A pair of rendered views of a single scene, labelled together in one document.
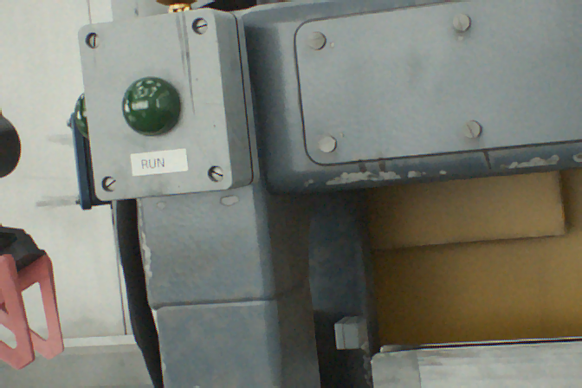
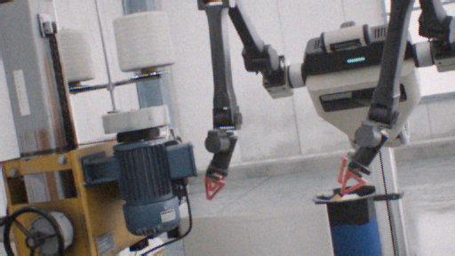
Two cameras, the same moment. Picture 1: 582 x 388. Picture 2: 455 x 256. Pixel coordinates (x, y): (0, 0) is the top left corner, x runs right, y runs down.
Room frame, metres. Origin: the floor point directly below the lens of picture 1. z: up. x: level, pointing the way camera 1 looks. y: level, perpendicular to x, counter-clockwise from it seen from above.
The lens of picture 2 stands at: (2.85, 0.42, 1.42)
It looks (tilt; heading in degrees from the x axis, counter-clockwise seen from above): 3 degrees down; 184
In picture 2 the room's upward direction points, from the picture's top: 9 degrees counter-clockwise
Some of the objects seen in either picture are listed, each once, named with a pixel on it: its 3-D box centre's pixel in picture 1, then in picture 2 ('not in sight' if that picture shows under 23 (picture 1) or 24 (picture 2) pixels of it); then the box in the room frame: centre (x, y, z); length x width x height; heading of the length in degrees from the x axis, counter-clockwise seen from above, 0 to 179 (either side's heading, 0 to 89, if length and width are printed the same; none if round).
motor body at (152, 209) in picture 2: not in sight; (147, 186); (1.14, 0.07, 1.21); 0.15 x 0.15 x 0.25
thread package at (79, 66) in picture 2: not in sight; (68, 57); (0.93, -0.15, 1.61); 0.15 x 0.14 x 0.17; 74
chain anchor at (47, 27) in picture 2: not in sight; (49, 25); (1.16, -0.11, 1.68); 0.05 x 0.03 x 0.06; 164
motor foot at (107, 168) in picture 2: not in sight; (109, 167); (1.16, -0.02, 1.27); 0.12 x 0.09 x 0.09; 164
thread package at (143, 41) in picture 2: not in sight; (144, 42); (1.00, 0.10, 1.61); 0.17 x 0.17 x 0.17
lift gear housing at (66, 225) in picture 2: not in sight; (50, 233); (1.23, -0.19, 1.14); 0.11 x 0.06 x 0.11; 74
